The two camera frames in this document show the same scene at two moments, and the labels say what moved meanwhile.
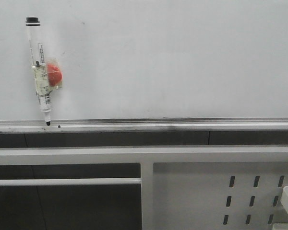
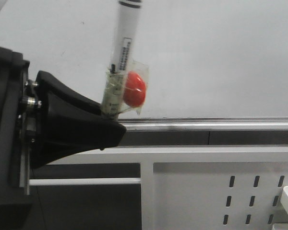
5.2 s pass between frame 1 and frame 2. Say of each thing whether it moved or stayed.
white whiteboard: stayed
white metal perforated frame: stayed
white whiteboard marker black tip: moved
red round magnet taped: moved
